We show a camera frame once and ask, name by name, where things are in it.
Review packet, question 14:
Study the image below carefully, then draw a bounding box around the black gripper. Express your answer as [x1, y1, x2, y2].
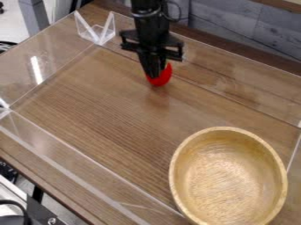
[119, 12, 184, 79]

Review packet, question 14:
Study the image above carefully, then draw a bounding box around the red toy with green stem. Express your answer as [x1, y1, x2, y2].
[147, 63, 173, 86]

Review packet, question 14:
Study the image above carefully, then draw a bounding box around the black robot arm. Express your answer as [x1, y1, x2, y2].
[119, 0, 185, 86]

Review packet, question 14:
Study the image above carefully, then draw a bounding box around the brown wooden bowl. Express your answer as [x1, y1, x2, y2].
[169, 127, 288, 225]

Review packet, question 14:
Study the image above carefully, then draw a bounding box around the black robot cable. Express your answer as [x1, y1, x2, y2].
[163, 0, 184, 23]

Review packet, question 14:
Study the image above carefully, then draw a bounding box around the clear acrylic tray enclosure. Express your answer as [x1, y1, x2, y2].
[0, 6, 301, 225]

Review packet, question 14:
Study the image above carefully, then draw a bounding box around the grey post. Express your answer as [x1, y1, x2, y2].
[18, 0, 50, 36]

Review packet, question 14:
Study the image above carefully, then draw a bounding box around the black metal bracket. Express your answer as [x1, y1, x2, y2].
[26, 196, 67, 225]

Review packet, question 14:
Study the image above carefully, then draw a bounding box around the black cable at lower left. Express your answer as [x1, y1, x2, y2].
[0, 200, 34, 225]

